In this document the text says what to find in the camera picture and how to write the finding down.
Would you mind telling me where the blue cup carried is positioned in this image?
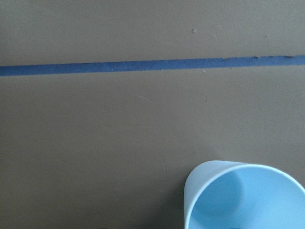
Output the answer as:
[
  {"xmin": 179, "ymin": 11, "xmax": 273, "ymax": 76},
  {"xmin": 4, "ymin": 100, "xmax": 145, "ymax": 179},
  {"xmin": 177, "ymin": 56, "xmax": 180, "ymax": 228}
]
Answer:
[{"xmin": 183, "ymin": 160, "xmax": 305, "ymax": 229}]

